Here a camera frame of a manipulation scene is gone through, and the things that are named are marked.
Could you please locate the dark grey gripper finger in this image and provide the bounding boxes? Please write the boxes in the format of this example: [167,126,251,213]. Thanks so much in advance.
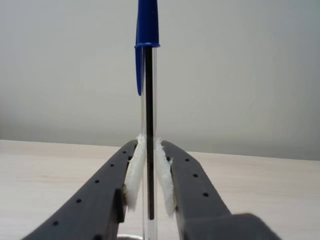
[23,133,147,240]
[154,136,284,240]

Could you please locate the blue ballpoint pen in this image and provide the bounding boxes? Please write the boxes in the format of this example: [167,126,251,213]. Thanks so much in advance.
[134,0,161,240]

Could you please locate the silver metal cup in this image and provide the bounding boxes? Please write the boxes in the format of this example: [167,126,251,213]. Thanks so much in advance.
[116,232,151,240]

